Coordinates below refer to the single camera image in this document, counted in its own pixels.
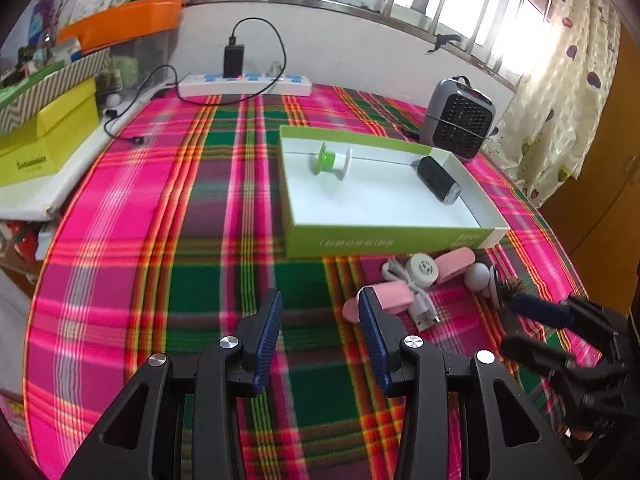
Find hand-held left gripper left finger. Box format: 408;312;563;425
60;288;284;480

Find clear storage bin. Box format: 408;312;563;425
90;25;183;106

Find chevron patterned box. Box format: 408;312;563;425
0;47;112;133

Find brown walnut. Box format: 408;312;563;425
501;280;526;306

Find pink plaid blanket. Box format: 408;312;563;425
25;82;606;480

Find wooden wardrobe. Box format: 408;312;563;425
540;20;640;311

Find black charger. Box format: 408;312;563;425
222;45;246;78

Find black charger cable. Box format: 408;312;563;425
102;17;289;143

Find black clip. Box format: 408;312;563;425
425;32;463;53

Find green and white cardboard box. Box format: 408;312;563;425
278;125;511;260

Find cream dotted curtain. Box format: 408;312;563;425
492;0;626;206

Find grey space heater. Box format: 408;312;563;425
422;76;497;162

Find black flashlight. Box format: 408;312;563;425
416;156;462;206

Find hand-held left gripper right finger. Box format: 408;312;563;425
357;287;583;480

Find purple flower branches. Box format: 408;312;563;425
30;0;86;46

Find white usb cable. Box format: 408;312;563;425
382;259;441;332

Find small white ball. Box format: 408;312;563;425
464;263;493;292

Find orange plastic bin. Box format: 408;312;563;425
56;0;183;53

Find colourful paper packets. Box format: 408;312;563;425
65;0;136;28

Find white power strip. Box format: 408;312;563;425
177;72;313;98

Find white round tape measure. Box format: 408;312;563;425
404;254;441;286

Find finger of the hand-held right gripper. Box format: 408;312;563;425
513;293;624;341
501;335;609;381

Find black disc with metal caps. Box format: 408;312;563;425
486;264;507;311

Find pink clip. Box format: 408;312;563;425
435;247;476;281
344;282;416;322

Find green and white spool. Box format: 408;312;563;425
309;142;353;181

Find yellow cardboard box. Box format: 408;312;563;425
0;77;101;191

